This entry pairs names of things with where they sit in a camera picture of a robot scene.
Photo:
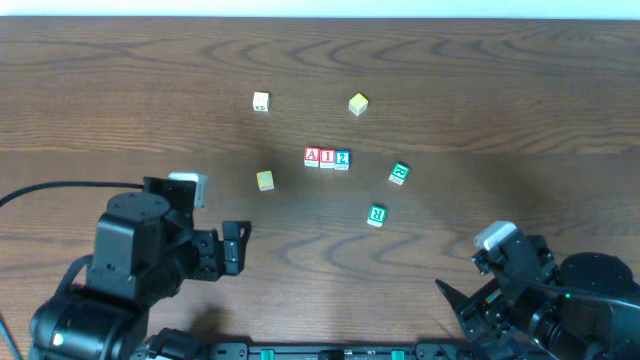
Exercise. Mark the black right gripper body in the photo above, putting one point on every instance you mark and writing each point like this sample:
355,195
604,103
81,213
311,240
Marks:
486,298

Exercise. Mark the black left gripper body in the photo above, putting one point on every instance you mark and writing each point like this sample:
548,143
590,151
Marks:
213,252

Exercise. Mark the red letter A block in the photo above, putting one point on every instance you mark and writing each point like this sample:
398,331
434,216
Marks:
311,156

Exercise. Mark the red letter I block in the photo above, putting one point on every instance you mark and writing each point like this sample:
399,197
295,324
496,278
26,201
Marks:
327,158

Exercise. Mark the blue number 2 block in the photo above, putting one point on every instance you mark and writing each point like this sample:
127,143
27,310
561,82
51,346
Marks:
342,160

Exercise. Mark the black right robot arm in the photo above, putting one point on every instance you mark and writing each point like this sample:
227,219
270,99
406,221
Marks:
586,307

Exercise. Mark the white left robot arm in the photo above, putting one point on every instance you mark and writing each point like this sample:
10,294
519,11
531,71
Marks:
145,249

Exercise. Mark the yellow C block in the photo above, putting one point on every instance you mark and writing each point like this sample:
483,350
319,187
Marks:
265,180

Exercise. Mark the green R block near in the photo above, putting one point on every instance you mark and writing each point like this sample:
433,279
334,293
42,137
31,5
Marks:
376,216

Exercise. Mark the green r block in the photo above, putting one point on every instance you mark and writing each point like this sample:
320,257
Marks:
376,216
399,173

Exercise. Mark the green R block far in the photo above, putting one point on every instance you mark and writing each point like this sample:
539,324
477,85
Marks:
399,173

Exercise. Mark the white plain face block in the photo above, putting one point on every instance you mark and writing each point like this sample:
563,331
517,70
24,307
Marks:
261,101

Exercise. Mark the yellow letter block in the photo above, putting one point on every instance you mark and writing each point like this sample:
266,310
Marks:
358,104

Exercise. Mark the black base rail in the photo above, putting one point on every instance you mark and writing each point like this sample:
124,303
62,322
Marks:
241,351

